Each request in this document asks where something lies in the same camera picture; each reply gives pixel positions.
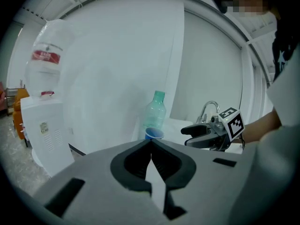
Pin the white box with red label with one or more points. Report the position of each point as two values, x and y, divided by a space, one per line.
44 130

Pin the pink armchair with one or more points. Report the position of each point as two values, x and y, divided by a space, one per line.
2 95

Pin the blue plastic cup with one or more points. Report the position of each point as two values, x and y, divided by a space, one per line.
153 133

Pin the chrome faucet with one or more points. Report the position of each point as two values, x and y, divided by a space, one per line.
206 109

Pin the person's black printed t-shirt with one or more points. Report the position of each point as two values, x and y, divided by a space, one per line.
286 46

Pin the clear water jug red label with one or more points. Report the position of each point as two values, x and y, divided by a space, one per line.
47 74

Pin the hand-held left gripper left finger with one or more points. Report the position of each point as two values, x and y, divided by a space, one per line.
98 184

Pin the metal shelf rack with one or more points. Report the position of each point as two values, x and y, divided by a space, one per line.
10 102

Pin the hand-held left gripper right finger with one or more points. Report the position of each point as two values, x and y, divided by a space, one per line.
206 184

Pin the green glass jar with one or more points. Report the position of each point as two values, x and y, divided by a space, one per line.
155 114

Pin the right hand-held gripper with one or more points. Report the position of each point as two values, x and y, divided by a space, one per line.
234 123

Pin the person's right forearm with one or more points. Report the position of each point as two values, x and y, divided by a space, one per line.
262 128

